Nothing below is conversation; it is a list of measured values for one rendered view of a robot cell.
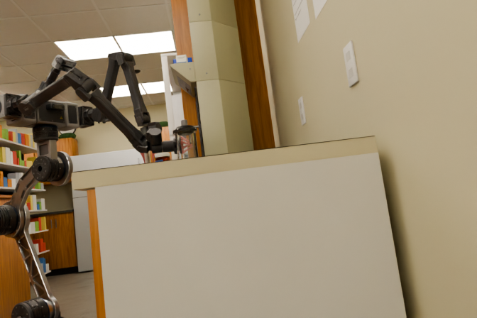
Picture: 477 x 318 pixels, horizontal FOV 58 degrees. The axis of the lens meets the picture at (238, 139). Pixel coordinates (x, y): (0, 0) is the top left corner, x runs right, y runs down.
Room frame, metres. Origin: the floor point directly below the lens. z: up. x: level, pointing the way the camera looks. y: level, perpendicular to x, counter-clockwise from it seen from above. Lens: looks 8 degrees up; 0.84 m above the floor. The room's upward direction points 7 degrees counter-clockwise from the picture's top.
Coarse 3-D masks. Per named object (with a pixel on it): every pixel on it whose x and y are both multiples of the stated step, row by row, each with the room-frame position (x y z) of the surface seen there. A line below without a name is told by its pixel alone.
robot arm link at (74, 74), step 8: (72, 72) 1.92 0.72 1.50; (80, 72) 1.93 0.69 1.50; (56, 80) 1.96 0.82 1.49; (64, 80) 1.91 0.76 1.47; (72, 80) 1.89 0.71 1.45; (80, 80) 1.91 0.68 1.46; (88, 80) 1.94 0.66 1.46; (48, 88) 1.98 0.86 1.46; (56, 88) 1.96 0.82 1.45; (64, 88) 1.95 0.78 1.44; (88, 88) 1.92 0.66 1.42; (40, 96) 2.03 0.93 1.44; (48, 96) 2.01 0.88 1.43; (24, 104) 2.06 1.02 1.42; (32, 104) 2.06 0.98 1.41; (40, 104) 2.07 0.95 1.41; (24, 112) 2.10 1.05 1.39; (32, 112) 2.09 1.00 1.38
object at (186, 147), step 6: (180, 132) 1.86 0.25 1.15; (186, 132) 1.86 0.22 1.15; (192, 132) 1.88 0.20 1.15; (180, 138) 1.87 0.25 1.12; (186, 138) 1.86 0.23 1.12; (192, 138) 1.88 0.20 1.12; (180, 144) 1.87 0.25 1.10; (186, 144) 1.86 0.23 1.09; (192, 144) 1.87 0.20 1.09; (180, 150) 1.87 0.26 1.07; (186, 150) 1.86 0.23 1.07; (192, 150) 1.87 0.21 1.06; (180, 156) 1.87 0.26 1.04; (186, 156) 1.86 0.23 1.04; (192, 156) 1.87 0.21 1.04
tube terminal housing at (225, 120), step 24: (192, 24) 2.01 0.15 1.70; (216, 24) 2.05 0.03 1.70; (192, 48) 2.01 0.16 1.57; (216, 48) 2.03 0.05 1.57; (240, 48) 2.17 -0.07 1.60; (216, 72) 2.02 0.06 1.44; (240, 72) 2.15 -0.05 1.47; (216, 96) 2.02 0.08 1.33; (240, 96) 2.13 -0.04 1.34; (216, 120) 2.02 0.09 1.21; (240, 120) 2.11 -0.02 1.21; (216, 144) 2.01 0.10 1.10; (240, 144) 2.09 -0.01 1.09
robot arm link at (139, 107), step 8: (120, 56) 2.36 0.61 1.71; (120, 64) 2.37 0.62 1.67; (128, 64) 2.38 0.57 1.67; (128, 72) 2.39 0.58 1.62; (128, 80) 2.40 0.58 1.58; (136, 80) 2.41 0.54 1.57; (128, 88) 2.41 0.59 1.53; (136, 88) 2.40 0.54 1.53; (136, 96) 2.39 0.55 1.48; (136, 104) 2.40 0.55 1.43; (144, 104) 2.43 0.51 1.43; (136, 112) 2.40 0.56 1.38; (144, 112) 2.42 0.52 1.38; (144, 120) 2.40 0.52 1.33
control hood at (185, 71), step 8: (176, 64) 2.00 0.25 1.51; (184, 64) 2.01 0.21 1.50; (192, 64) 2.01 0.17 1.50; (176, 72) 2.04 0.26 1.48; (184, 72) 2.00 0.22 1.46; (192, 72) 2.01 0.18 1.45; (176, 80) 2.22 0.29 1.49; (184, 80) 2.08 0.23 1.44; (192, 80) 2.01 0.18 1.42; (192, 88) 2.13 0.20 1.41; (192, 96) 2.30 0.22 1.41
